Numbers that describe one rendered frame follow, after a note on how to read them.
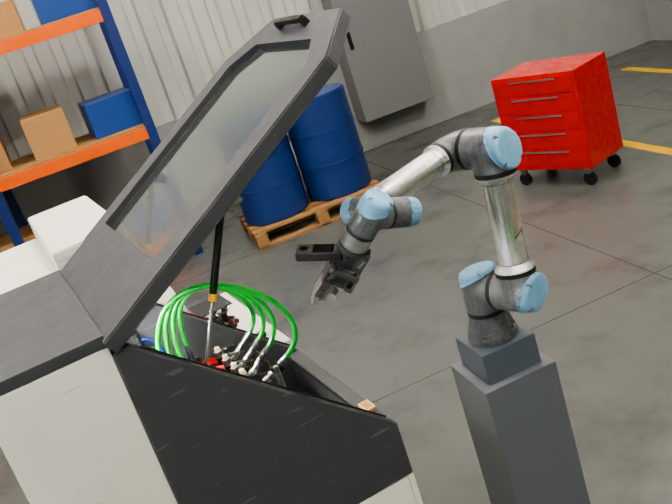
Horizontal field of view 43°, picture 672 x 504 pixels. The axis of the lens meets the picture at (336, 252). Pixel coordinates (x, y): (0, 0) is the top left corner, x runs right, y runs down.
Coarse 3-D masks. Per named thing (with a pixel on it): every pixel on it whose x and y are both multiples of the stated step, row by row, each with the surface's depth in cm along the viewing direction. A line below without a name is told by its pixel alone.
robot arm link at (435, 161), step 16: (464, 128) 234; (432, 144) 234; (448, 144) 233; (416, 160) 229; (432, 160) 229; (448, 160) 231; (400, 176) 223; (416, 176) 224; (432, 176) 229; (400, 192) 220; (352, 208) 214
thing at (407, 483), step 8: (400, 480) 223; (408, 480) 224; (392, 488) 222; (400, 488) 223; (408, 488) 224; (416, 488) 226; (376, 496) 220; (384, 496) 222; (392, 496) 223; (400, 496) 224; (408, 496) 225; (416, 496) 226
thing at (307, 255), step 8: (304, 248) 207; (312, 248) 208; (320, 248) 207; (328, 248) 207; (336, 248) 207; (296, 256) 207; (304, 256) 206; (312, 256) 206; (320, 256) 206; (328, 256) 206; (336, 256) 205
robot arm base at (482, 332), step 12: (504, 312) 251; (468, 324) 256; (480, 324) 250; (492, 324) 249; (504, 324) 250; (516, 324) 254; (468, 336) 256; (480, 336) 251; (492, 336) 250; (504, 336) 250
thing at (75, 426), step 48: (0, 288) 256; (48, 288) 229; (0, 336) 203; (48, 336) 192; (96, 336) 182; (0, 384) 175; (48, 384) 179; (96, 384) 183; (0, 432) 176; (48, 432) 181; (96, 432) 185; (144, 432) 190; (48, 480) 183; (96, 480) 187; (144, 480) 192
